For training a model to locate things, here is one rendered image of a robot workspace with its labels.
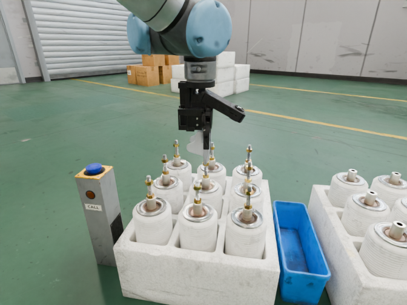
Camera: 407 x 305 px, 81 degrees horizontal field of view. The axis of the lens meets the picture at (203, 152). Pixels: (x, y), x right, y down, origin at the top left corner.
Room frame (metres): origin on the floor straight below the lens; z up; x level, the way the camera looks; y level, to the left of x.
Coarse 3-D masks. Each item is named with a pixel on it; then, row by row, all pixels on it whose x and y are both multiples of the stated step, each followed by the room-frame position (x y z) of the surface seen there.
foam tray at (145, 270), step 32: (128, 224) 0.51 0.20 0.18; (224, 224) 0.51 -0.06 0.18; (128, 256) 0.42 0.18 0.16; (160, 256) 0.41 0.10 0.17; (192, 256) 0.40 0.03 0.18; (224, 256) 0.40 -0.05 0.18; (128, 288) 0.43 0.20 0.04; (160, 288) 0.41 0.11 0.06; (192, 288) 0.40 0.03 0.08; (224, 288) 0.38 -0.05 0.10; (256, 288) 0.37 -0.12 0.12
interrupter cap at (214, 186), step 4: (200, 180) 0.62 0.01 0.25; (212, 180) 0.61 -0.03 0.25; (200, 184) 0.60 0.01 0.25; (212, 184) 0.60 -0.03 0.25; (216, 184) 0.59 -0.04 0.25; (204, 188) 0.58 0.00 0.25; (208, 188) 0.58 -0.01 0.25; (212, 188) 0.57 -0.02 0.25; (216, 188) 0.57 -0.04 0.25; (200, 192) 0.55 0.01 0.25; (204, 192) 0.55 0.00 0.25; (208, 192) 0.55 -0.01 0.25; (212, 192) 0.55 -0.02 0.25
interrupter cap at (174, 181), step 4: (172, 176) 0.64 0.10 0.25; (156, 180) 0.62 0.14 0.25; (160, 180) 0.62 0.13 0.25; (172, 180) 0.62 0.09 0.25; (176, 180) 0.62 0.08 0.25; (156, 184) 0.60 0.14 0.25; (160, 184) 0.60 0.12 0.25; (168, 184) 0.60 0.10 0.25; (172, 184) 0.60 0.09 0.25; (176, 184) 0.59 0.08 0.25; (160, 188) 0.57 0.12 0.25; (164, 188) 0.57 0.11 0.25; (168, 188) 0.57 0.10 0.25; (172, 188) 0.58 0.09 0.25
